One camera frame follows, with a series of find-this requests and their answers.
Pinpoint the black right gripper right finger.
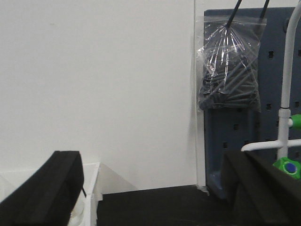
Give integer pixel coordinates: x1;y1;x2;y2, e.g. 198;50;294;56
222;151;301;226

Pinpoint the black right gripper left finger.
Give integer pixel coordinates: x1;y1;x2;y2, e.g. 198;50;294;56
0;151;84;226

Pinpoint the blue-grey pegboard drying rack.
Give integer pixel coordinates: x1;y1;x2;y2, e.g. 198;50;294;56
204;7;301;199

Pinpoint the white right storage bin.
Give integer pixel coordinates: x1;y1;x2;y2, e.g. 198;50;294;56
0;162;103;226

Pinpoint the white gooseneck lab faucet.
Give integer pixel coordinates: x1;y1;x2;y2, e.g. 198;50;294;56
241;0;301;181

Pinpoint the plastic bag of pegs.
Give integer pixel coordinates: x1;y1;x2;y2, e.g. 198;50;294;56
197;1;269;112

